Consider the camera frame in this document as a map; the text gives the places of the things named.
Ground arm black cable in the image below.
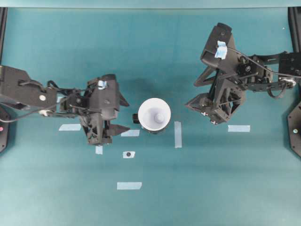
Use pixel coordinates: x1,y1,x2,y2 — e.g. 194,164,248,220
225,46,297,83
0,103,62,123

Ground blue tape strip vertical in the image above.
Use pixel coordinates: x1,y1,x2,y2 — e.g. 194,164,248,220
95,145,103,155
174,121,182,148

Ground blue tape strip vertical centre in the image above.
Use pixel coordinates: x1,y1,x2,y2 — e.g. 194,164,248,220
174,121,182,148

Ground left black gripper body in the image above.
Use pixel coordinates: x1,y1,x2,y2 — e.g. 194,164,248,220
57,83,112,145

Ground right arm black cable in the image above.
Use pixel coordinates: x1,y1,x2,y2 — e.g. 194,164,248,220
225,46,297,83

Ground black plastic cup holder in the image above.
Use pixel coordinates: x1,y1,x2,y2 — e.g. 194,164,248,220
132,113,170,135

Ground tape patch with black screw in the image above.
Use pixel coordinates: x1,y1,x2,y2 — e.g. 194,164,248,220
123,151,135,158

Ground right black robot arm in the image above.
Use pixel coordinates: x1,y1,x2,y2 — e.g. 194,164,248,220
185,49,301,125

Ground blue tape strip bottom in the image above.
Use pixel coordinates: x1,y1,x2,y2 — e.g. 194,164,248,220
117,182,142,190

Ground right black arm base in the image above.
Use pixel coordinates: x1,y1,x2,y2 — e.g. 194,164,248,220
287,102,301,157

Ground left black frame post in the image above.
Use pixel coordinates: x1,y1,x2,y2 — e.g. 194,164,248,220
0,7,8,59

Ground blue tape strip vertical left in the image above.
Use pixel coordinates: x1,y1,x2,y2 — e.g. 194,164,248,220
95,145,103,155

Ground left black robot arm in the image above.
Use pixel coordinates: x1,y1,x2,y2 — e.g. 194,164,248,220
0,65,130,146

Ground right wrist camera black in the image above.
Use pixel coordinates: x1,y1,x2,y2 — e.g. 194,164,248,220
200,23,238,73

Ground blue tape strip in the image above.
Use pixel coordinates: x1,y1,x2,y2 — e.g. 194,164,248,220
59,124,81,131
228,125,251,132
117,182,142,190
121,129,140,137

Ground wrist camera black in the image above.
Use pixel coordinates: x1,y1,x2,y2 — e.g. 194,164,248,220
88,74,120,120
200,23,238,73

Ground black frame post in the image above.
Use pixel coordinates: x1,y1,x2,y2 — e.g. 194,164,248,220
288,7,301,53
0,7,8,59

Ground blue tape strip centre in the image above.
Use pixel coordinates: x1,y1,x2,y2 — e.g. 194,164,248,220
121,129,140,137

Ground right black frame post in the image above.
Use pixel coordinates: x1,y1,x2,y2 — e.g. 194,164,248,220
288,7,301,53

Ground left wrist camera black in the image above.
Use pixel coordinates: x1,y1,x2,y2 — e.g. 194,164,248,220
88,74,120,120

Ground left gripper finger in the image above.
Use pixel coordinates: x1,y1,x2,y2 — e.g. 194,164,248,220
119,93,129,106
110,124,130,136

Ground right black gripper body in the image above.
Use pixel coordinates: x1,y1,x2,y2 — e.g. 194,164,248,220
184,62,252,125

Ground blue tape strip right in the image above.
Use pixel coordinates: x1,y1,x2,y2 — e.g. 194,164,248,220
228,125,251,132

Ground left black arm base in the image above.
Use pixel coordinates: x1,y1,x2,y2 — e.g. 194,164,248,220
0,106,11,153

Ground blue tape strip far left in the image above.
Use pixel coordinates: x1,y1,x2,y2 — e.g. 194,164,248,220
59,124,81,131

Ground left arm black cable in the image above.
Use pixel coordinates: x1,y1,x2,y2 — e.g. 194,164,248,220
0,103,62,123

